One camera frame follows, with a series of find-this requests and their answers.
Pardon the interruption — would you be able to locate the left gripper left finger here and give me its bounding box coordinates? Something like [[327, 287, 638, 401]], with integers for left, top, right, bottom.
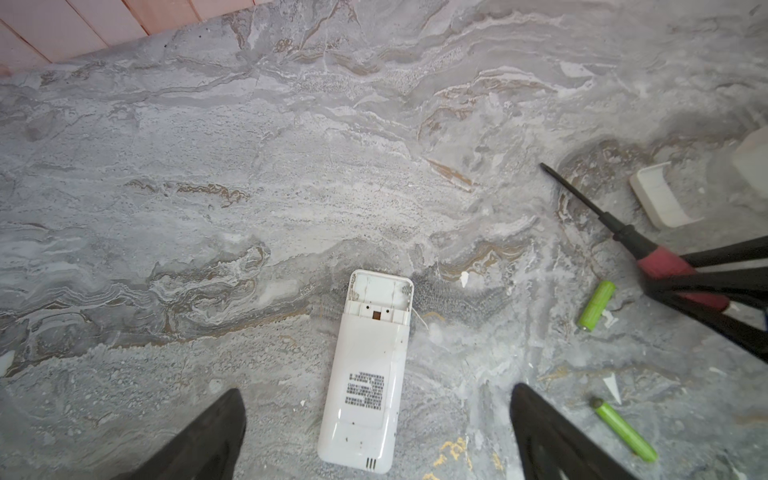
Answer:
[[119, 388, 247, 479]]

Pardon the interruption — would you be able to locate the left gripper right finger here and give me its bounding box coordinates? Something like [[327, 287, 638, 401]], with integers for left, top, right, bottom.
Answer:
[[510, 383, 634, 480]]

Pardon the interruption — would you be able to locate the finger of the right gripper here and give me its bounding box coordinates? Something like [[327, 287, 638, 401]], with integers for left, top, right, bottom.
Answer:
[[643, 267, 767, 362], [682, 236, 768, 268]]

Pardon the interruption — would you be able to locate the green battery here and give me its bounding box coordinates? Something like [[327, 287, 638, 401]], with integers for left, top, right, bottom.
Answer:
[[577, 281, 616, 332], [589, 397, 658, 463]]

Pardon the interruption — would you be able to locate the red handled screwdriver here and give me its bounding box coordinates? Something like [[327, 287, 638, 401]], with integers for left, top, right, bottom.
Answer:
[[540, 163, 730, 318]]

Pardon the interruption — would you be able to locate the white battery cover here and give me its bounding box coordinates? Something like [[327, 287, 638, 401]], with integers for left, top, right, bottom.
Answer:
[[629, 162, 702, 230]]

